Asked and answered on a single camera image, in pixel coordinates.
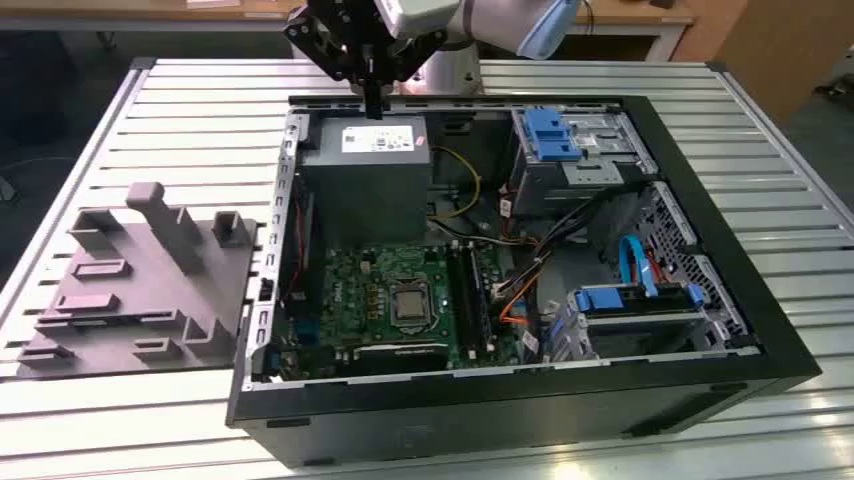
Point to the black CPU socket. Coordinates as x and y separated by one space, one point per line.
393 282

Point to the black graphics card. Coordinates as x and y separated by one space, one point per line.
400 357

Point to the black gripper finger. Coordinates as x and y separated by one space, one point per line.
313 42
416 57

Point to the silver CPU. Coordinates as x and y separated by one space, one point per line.
409 305

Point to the black open PC case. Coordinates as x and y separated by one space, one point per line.
467 425

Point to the wooden cabinet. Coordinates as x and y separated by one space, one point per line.
767 50

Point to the grey parts rack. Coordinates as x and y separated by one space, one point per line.
166 280

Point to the black office chair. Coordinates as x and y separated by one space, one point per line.
33 90

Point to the wooden desk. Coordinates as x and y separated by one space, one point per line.
200 12

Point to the installed RAM stick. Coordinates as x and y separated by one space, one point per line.
481 300

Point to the grey power supply unit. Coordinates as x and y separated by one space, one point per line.
366 200

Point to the black chair base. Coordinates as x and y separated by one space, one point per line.
836 87

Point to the silver drive cage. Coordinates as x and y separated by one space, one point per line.
600 172

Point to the blue drive bay latch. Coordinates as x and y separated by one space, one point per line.
549 135

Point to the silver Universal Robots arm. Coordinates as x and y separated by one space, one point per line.
453 70

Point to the silver disk bay cage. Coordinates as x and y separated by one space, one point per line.
640 335

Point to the green motherboard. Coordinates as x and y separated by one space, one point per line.
353 300

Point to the white box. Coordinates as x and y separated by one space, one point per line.
213 3

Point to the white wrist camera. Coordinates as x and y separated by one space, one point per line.
420 17

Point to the hard disk in blue carrier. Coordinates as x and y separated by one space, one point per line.
603 300

